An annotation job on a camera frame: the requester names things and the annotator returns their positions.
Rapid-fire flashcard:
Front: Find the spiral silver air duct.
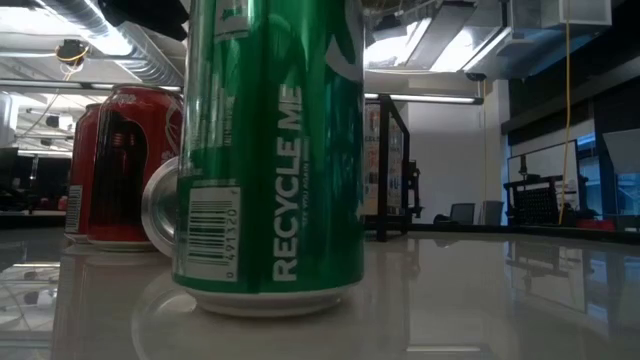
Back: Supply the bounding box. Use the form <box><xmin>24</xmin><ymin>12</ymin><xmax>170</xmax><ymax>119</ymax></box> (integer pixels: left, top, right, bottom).
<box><xmin>44</xmin><ymin>0</ymin><xmax>186</xmax><ymax>86</ymax></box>

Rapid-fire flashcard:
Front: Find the large grey ventilation duct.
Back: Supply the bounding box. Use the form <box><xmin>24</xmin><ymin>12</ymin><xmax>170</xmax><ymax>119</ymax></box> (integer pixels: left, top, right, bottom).
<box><xmin>364</xmin><ymin>0</ymin><xmax>616</xmax><ymax>81</ymax></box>

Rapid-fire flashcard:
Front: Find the black ceiling camera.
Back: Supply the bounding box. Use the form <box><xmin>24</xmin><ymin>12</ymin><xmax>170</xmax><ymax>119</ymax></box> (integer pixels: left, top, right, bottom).
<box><xmin>54</xmin><ymin>38</ymin><xmax>91</xmax><ymax>66</ymax></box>

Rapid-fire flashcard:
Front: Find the black pegboard cart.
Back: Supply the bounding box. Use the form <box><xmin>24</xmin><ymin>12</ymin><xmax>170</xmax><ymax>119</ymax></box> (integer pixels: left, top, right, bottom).
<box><xmin>502</xmin><ymin>154</ymin><xmax>591</xmax><ymax>226</ymax></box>

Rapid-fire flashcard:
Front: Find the colourful printed wall poster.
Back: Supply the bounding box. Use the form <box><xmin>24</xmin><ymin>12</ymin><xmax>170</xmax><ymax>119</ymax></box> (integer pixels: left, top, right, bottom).
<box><xmin>363</xmin><ymin>102</ymin><xmax>404</xmax><ymax>216</ymax></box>

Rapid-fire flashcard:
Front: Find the red cola can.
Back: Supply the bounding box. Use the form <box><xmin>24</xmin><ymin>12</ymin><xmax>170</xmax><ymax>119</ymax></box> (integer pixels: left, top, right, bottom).
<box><xmin>63</xmin><ymin>102</ymin><xmax>104</xmax><ymax>245</ymax></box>
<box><xmin>88</xmin><ymin>83</ymin><xmax>184</xmax><ymax>253</ymax></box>

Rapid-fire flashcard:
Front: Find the tall slim silver can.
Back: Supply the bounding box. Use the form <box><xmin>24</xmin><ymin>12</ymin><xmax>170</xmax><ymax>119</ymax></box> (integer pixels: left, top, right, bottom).
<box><xmin>140</xmin><ymin>156</ymin><xmax>180</xmax><ymax>259</ymax></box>

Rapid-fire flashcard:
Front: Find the grey office chair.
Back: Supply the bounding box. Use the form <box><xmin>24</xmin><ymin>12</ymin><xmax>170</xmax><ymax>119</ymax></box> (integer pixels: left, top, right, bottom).
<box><xmin>447</xmin><ymin>202</ymin><xmax>476</xmax><ymax>226</ymax></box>

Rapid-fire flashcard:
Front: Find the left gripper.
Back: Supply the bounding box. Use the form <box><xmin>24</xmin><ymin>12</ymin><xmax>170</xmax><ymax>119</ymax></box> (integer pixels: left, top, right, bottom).
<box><xmin>97</xmin><ymin>0</ymin><xmax>190</xmax><ymax>42</ymax></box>

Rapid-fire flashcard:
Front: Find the linear ceiling light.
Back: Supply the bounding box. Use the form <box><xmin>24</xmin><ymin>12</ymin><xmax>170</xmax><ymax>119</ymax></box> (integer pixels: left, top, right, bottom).
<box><xmin>0</xmin><ymin>77</ymin><xmax>184</xmax><ymax>94</ymax></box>
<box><xmin>364</xmin><ymin>92</ymin><xmax>485</xmax><ymax>106</ymax></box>

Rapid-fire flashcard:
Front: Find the green soda can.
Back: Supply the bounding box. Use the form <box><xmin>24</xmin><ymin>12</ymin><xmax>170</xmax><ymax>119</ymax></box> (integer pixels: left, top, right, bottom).
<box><xmin>172</xmin><ymin>0</ymin><xmax>366</xmax><ymax>319</ymax></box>

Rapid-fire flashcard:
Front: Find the grey waste bin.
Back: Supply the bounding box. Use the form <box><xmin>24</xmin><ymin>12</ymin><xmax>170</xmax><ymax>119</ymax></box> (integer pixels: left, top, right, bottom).
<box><xmin>482</xmin><ymin>199</ymin><xmax>506</xmax><ymax>226</ymax></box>

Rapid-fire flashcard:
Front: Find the red low box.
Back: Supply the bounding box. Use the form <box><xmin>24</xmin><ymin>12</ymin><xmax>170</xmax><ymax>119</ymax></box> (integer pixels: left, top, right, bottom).
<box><xmin>574</xmin><ymin>217</ymin><xmax>616</xmax><ymax>232</ymax></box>

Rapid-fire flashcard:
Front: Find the black table clamp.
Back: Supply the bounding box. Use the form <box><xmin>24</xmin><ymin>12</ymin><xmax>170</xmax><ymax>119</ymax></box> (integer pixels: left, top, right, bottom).
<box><xmin>405</xmin><ymin>159</ymin><xmax>425</xmax><ymax>220</ymax></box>

